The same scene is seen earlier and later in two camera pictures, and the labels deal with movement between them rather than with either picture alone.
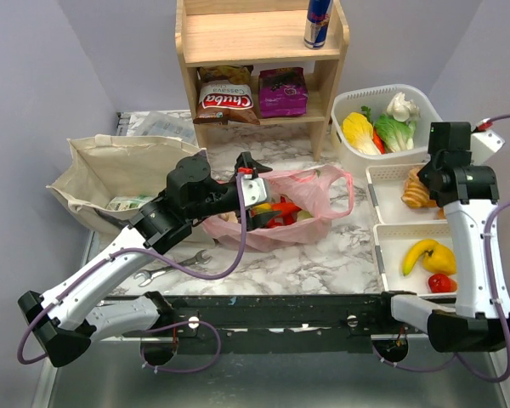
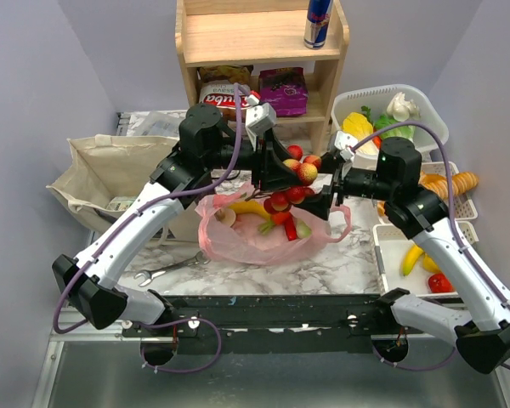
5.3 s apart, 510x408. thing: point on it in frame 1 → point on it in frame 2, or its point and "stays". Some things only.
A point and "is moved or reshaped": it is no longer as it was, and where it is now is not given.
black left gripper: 259,219 → 267,164
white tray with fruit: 393,240 stays
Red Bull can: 319,13 stays
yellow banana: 415,253 stays
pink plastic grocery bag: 328,189 is moved or reshaped
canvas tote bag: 104,168 stays
